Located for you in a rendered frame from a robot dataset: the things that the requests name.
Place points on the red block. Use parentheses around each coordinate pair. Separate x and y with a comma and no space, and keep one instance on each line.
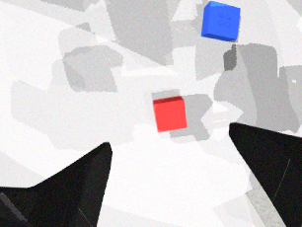
(170,114)

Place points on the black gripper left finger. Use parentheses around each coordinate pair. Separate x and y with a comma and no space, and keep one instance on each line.
(71,198)

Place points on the blue block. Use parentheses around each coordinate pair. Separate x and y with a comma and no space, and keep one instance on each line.
(220,21)

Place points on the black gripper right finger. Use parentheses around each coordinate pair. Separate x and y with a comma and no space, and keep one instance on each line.
(276,160)

